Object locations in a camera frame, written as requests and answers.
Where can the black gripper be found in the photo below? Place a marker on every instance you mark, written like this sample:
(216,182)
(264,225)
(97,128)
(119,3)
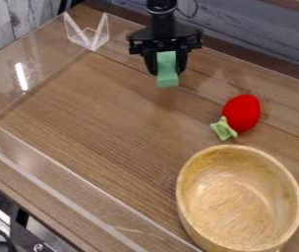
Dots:
(165,35)

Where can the green rectangular block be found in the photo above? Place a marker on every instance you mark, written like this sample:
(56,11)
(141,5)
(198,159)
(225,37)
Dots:
(167,73)

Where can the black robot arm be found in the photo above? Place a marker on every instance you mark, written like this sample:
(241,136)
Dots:
(163,6)

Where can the brown wooden bowl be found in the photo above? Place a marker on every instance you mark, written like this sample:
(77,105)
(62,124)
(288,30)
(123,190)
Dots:
(238,200)

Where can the red plush strawberry toy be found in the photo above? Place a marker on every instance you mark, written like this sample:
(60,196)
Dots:
(241,116)

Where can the clear acrylic corner bracket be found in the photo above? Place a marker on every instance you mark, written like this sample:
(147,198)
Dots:
(89,38)

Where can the clear acrylic tray wall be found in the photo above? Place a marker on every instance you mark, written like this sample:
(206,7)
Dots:
(95,139)

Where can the black table clamp mount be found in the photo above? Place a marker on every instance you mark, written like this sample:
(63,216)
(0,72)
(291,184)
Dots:
(24,239)

